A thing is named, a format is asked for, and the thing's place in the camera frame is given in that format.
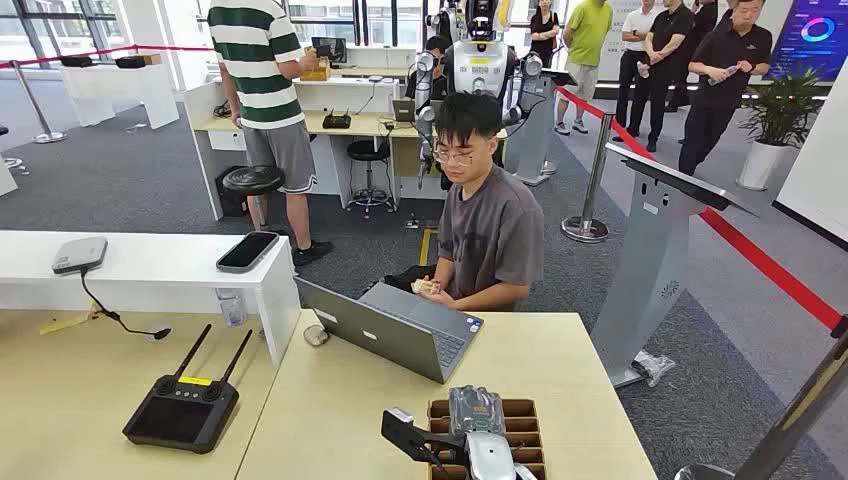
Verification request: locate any white bench shelf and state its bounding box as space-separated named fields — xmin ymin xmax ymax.
xmin=0 ymin=229 xmax=303 ymax=367

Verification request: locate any clear plastic bottle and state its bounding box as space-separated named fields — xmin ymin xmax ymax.
xmin=214 ymin=287 xmax=248 ymax=329

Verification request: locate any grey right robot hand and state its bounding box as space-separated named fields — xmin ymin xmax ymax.
xmin=448 ymin=385 xmax=507 ymax=439

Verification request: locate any grey flat box device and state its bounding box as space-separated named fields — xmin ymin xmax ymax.
xmin=51 ymin=236 xmax=109 ymax=277

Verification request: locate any potted plant white pot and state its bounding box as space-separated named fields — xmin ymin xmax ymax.
xmin=736 ymin=68 xmax=826 ymax=192

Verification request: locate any black round stool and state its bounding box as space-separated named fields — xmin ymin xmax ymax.
xmin=345 ymin=138 xmax=397 ymax=215
xmin=221 ymin=164 xmax=287 ymax=232

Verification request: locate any black monitor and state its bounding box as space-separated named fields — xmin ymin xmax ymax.
xmin=310 ymin=36 xmax=348 ymax=70

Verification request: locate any yellow tape strip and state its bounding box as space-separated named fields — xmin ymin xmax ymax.
xmin=38 ymin=309 xmax=102 ymax=337

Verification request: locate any silver humanoid robot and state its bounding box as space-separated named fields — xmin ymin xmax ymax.
xmin=411 ymin=0 xmax=546 ymax=191

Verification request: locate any wooden top white desk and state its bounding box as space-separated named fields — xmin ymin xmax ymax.
xmin=182 ymin=76 xmax=510 ymax=223

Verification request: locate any grey kiosk stand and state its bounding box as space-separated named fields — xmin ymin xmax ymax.
xmin=589 ymin=141 xmax=757 ymax=390
xmin=507 ymin=67 xmax=579 ymax=187

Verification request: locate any seated person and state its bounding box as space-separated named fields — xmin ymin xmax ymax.
xmin=382 ymin=91 xmax=547 ymax=313

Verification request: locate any blue display screen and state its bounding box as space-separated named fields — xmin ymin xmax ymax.
xmin=767 ymin=0 xmax=848 ymax=83

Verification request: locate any grey laptop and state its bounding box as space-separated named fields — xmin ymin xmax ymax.
xmin=294 ymin=276 xmax=486 ymax=386

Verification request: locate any person in striped top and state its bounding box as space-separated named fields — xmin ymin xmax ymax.
xmin=206 ymin=0 xmax=335 ymax=268

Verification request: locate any black remote controller with antennas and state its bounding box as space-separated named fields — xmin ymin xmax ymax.
xmin=122 ymin=323 xmax=254 ymax=456

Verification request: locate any small cardboard box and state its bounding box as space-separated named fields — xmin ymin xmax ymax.
xmin=299 ymin=57 xmax=332 ymax=83

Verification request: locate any clear plastic bag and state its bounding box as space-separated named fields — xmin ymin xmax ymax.
xmin=631 ymin=349 xmax=678 ymax=390

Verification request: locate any white table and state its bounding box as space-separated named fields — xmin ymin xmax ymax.
xmin=58 ymin=60 xmax=181 ymax=131

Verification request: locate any brown cardboard slotted card holder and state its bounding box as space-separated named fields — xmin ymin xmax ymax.
xmin=426 ymin=398 xmax=549 ymax=480

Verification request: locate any black smartphone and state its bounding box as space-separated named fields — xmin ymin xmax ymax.
xmin=215 ymin=230 xmax=282 ymax=275

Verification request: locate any black cable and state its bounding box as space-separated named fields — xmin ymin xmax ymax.
xmin=79 ymin=267 xmax=173 ymax=342

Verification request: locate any red barrier belt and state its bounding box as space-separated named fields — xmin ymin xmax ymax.
xmin=0 ymin=43 xmax=215 ymax=71
xmin=555 ymin=86 xmax=846 ymax=332

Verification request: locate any chrome stanchion post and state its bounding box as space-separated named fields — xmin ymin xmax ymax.
xmin=674 ymin=315 xmax=848 ymax=480
xmin=560 ymin=112 xmax=615 ymax=244
xmin=7 ymin=59 xmax=70 ymax=145

